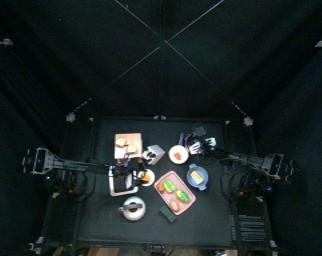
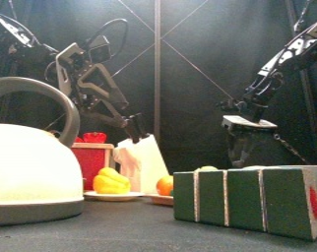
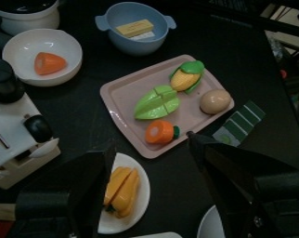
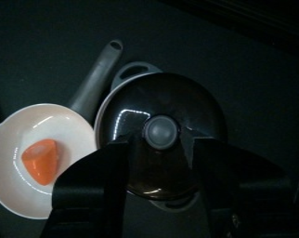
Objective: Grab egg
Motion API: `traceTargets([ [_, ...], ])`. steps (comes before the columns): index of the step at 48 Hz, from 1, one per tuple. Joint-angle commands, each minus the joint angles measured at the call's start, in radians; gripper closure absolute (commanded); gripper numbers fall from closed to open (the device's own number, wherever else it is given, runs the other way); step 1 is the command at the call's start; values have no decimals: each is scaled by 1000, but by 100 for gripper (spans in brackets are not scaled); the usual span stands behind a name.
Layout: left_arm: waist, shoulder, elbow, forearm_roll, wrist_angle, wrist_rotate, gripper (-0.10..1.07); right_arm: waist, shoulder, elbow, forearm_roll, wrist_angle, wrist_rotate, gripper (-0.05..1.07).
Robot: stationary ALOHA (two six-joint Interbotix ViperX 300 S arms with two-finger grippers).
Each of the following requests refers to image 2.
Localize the pale yellow toy egg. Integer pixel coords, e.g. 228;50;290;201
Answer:
195;164;219;172

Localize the white plate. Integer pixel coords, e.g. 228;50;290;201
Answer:
82;190;145;203

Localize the white cloth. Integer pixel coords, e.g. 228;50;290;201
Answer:
112;133;171;195

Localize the red toy pepper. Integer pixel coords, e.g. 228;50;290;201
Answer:
74;131;109;145

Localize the green toy watermelon slice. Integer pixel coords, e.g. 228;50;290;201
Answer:
196;169;228;227
172;170;197;223
225;168;267;232

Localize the green watermelon end piece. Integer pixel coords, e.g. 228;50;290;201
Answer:
262;166;317;242

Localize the red box with wooden frame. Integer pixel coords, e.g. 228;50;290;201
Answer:
70;142;117;192

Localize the vertical metal frame pole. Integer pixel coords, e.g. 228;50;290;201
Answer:
153;0;161;143

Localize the yellow toy pepper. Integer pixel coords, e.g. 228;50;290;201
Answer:
92;166;132;195

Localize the white kettle with grey handle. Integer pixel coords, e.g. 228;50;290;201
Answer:
0;76;86;227

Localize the orange toy fruit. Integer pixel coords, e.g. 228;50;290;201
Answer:
155;174;175;197

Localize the slanted metal frame pole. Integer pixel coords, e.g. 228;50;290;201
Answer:
284;0;317;165

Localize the black looped cable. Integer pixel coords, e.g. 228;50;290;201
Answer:
81;18;129;57

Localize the wooden plate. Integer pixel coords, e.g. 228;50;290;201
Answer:
144;193;175;207

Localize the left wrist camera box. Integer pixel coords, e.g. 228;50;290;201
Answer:
85;34;114;64

